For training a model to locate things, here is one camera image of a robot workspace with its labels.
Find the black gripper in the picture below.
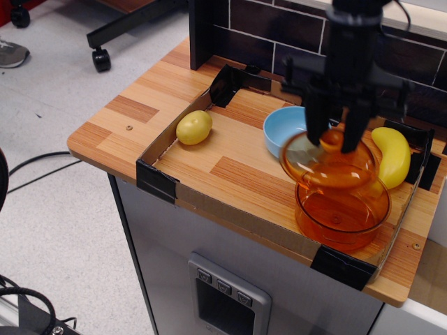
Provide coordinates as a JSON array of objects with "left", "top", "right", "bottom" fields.
[{"left": 282, "top": 1, "right": 414, "bottom": 154}]

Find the orange transparent pot lid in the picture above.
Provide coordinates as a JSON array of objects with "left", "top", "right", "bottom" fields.
[{"left": 279, "top": 129, "right": 379, "bottom": 190}]

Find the orange transparent pot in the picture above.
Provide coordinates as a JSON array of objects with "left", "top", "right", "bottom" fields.
[{"left": 295, "top": 167, "right": 391, "bottom": 251}]

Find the light blue bowl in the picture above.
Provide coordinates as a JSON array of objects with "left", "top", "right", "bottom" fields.
[{"left": 263, "top": 106, "right": 307, "bottom": 163}]

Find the yellow toy banana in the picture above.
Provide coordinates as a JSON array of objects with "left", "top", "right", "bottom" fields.
[{"left": 371, "top": 127, "right": 411, "bottom": 189}]

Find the yellow toy potato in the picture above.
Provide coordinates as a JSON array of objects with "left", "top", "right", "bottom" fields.
[{"left": 176, "top": 110, "right": 212, "bottom": 145}]

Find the cardboard fence with black tape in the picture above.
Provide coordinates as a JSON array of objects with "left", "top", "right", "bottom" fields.
[{"left": 133, "top": 62, "right": 446, "bottom": 302}]

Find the grey cabinet with control panel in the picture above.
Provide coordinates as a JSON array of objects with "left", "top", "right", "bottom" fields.
[{"left": 110, "top": 177, "right": 383, "bottom": 334}]

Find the black caster wheel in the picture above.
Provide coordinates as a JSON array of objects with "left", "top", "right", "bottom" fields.
[{"left": 10, "top": 7, "right": 31, "bottom": 29}]

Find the grey sneaker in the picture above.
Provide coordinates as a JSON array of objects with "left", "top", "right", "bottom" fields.
[{"left": 0, "top": 39, "right": 30, "bottom": 68}]

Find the black floor cable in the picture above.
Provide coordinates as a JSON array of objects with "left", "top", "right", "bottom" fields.
[{"left": 6, "top": 151, "right": 84, "bottom": 195}]

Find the black equipment with cables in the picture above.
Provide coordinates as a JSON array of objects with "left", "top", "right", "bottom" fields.
[{"left": 1, "top": 276, "right": 78, "bottom": 334}]

